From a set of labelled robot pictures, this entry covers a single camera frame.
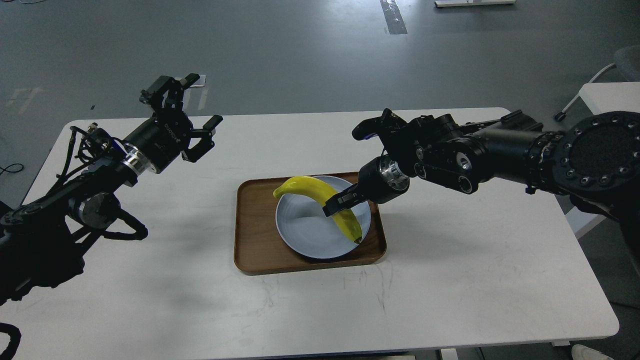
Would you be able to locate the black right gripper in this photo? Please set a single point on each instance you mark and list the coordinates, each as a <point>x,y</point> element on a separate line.
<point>379,181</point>

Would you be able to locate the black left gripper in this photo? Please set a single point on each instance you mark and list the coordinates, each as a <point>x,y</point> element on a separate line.
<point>168,131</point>

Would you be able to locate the yellow banana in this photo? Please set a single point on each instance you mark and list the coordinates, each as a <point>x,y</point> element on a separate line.
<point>321,192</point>

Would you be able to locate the light blue round plate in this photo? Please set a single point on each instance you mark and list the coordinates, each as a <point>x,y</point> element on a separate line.
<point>302,225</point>

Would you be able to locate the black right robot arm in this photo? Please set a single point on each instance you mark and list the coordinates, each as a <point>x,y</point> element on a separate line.
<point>596,163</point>

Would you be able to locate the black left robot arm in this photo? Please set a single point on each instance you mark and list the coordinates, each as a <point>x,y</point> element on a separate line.
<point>43,242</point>

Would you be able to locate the brown wooden tray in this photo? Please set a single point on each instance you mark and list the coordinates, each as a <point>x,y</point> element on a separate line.
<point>260,250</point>

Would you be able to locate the white furniture base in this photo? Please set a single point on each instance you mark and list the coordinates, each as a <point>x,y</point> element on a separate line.
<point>440,4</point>

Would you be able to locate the grey office chair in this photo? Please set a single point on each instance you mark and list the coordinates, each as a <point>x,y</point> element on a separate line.
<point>625,61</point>

